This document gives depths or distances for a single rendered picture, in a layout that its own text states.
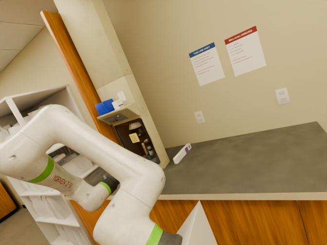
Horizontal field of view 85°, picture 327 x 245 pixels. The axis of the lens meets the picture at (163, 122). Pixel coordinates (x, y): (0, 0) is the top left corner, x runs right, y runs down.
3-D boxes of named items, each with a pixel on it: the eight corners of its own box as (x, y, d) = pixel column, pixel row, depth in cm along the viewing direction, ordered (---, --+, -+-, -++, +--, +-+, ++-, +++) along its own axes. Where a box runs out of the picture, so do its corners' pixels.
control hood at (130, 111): (111, 124, 149) (106, 113, 147) (141, 114, 132) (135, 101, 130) (101, 129, 139) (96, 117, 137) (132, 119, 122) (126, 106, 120)
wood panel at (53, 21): (149, 150, 195) (92, 21, 168) (152, 150, 194) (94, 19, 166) (121, 178, 155) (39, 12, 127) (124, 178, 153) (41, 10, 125)
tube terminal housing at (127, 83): (148, 157, 179) (116, 84, 163) (176, 152, 162) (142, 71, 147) (134, 171, 158) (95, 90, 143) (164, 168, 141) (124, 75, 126)
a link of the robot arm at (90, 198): (92, 220, 88) (93, 206, 83) (74, 207, 92) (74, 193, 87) (111, 200, 100) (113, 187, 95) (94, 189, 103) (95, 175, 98)
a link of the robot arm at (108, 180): (103, 197, 102) (114, 197, 98) (94, 179, 100) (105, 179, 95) (110, 190, 107) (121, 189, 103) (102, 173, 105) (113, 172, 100)
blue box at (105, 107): (108, 112, 144) (103, 101, 142) (117, 109, 139) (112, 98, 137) (99, 116, 136) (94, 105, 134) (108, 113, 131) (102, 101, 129)
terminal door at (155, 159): (132, 166, 156) (113, 126, 148) (161, 163, 140) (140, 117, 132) (132, 167, 156) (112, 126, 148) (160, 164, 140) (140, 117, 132)
